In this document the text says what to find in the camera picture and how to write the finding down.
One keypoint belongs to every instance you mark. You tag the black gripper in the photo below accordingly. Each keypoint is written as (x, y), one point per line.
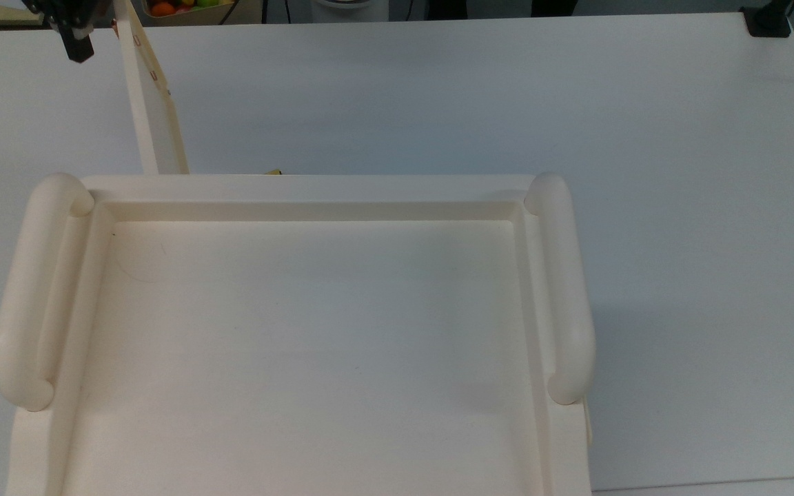
(66, 10)

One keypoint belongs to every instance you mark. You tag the cream cabinet door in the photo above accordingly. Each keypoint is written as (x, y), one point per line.
(152, 117)

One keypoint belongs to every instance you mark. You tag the cream wooden cabinet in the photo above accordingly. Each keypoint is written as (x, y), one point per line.
(314, 331)

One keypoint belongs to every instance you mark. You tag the orange toy fruit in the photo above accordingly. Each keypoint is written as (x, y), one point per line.
(162, 9)

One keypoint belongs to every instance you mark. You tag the basket of fruit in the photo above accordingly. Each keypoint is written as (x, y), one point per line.
(190, 16)

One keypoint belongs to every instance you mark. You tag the green toy fruit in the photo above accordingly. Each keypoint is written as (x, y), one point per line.
(207, 2)

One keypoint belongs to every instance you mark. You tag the black table clamp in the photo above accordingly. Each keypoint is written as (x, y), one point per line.
(768, 22)

